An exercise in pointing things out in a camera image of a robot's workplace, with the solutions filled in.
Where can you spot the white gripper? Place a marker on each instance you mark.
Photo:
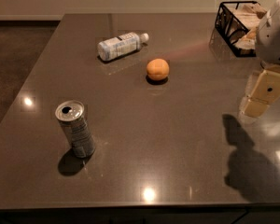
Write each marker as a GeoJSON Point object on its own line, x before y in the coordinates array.
{"type": "Point", "coordinates": [272, 41]}

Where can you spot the silver redbull can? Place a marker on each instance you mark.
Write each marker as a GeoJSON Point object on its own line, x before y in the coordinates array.
{"type": "Point", "coordinates": [71, 116]}

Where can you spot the wooden blocks in basket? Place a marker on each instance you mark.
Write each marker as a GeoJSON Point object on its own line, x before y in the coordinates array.
{"type": "Point", "coordinates": [247, 24]}

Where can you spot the orange fruit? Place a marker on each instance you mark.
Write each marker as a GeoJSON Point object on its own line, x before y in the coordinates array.
{"type": "Point", "coordinates": [158, 69]}

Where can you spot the clear plastic water bottle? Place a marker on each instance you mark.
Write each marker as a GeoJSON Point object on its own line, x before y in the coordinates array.
{"type": "Point", "coordinates": [121, 45]}

